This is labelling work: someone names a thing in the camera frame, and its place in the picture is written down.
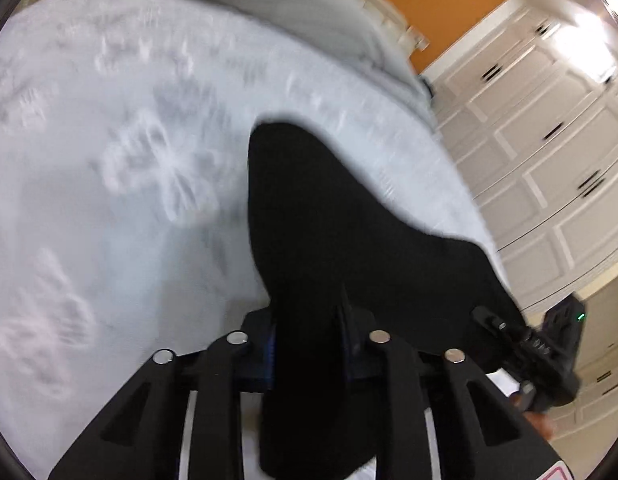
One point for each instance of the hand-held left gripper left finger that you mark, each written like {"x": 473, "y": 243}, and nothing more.
{"x": 224, "y": 390}

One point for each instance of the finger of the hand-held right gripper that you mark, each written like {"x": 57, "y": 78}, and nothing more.
{"x": 491, "y": 321}

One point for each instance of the bed with butterfly print sheet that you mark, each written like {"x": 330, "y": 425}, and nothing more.
{"x": 114, "y": 185}

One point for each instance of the wall switch plate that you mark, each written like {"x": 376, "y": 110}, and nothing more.
{"x": 418, "y": 39}

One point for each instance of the person's right hand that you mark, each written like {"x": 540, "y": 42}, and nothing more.
{"x": 536, "y": 417}

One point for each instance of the cream padded headboard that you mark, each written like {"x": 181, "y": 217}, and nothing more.
{"x": 384, "y": 10}

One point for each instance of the black pants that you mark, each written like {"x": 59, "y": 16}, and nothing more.
{"x": 314, "y": 235}

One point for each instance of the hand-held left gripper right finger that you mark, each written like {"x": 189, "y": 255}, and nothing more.
{"x": 389, "y": 390}

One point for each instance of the white wardrobe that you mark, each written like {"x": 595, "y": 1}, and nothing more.
{"x": 549, "y": 135}

